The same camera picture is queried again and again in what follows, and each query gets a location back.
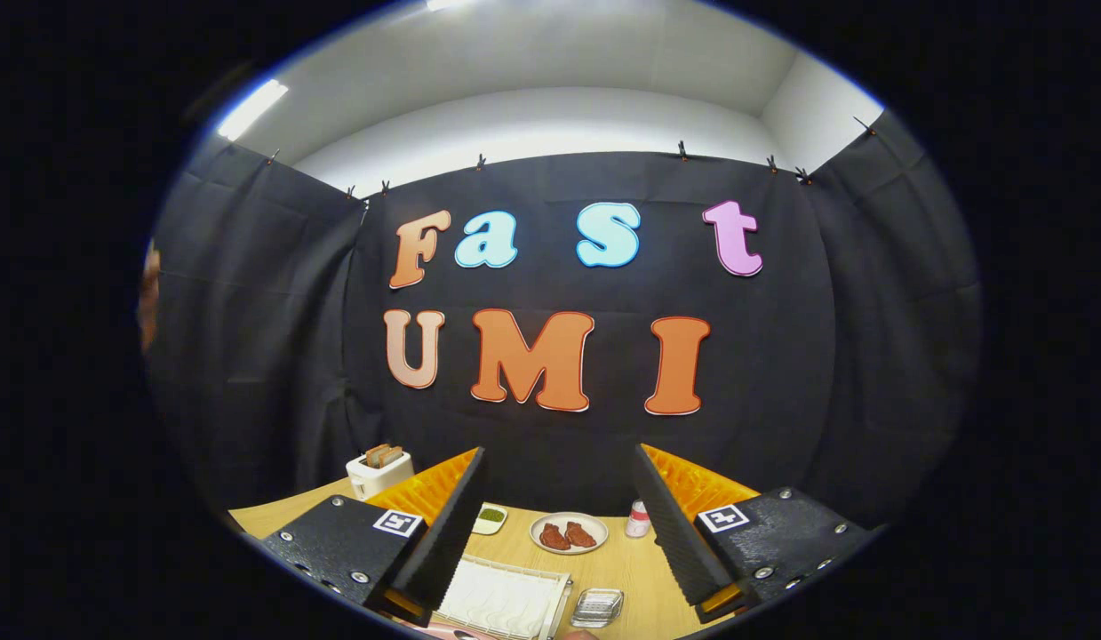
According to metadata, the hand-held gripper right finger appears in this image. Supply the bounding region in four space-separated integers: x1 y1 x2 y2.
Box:
634 444 878 623

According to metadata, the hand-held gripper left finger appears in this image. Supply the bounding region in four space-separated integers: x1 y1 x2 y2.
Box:
259 446 490 628

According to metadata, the white wire dish rack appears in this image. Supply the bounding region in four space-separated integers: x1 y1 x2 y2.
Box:
433 555 574 640

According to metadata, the pink plate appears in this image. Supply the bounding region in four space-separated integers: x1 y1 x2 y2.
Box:
408 620 507 640

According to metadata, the metal wire basket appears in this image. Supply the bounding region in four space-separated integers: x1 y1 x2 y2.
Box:
570 588 625 629

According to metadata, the cream plate with meat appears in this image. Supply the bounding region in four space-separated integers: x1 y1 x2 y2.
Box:
529 511 610 556

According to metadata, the white toaster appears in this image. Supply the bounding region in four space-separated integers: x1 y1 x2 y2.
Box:
345 449 416 501

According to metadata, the black backdrop cloth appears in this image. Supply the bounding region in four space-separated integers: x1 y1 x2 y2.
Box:
141 107 985 534

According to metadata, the row of black backdrop clips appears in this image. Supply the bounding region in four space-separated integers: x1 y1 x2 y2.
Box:
264 116 876 202

